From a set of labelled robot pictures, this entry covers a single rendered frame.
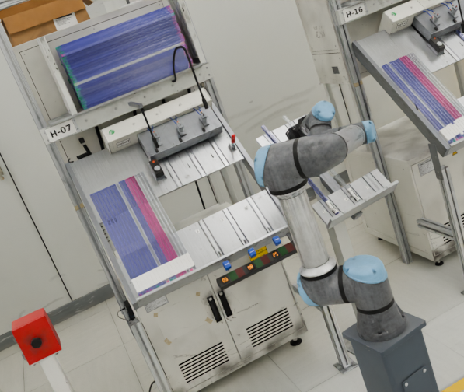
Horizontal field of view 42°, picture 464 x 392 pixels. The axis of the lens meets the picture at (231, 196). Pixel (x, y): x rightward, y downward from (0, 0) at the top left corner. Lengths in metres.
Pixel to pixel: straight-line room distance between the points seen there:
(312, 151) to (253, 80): 2.76
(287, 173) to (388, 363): 0.64
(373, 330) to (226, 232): 0.78
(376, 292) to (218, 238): 0.78
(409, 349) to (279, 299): 1.03
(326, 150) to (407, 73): 1.34
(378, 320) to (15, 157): 2.81
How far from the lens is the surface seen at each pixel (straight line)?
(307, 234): 1.77
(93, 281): 4.31
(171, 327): 2.70
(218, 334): 2.78
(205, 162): 2.56
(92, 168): 2.61
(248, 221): 2.40
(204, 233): 2.38
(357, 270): 1.80
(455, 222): 2.85
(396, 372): 1.92
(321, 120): 2.08
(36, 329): 2.40
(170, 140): 2.56
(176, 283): 2.29
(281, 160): 1.67
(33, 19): 2.90
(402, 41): 3.10
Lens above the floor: 1.61
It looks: 17 degrees down
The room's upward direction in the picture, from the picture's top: 20 degrees counter-clockwise
